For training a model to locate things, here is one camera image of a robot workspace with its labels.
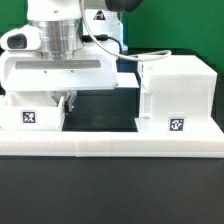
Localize white drawer cabinet box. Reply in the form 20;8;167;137
135;55;221;135

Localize white L-shaped fence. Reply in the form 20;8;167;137
0;130;224;158

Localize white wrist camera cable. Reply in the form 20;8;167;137
79;0;173;62

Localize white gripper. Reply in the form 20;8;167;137
0;24;118;113

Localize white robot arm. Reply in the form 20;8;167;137
0;0;144;96

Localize white marker tag plate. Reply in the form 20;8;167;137
117;72;139;88

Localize white front drawer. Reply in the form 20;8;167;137
0;92;65;131

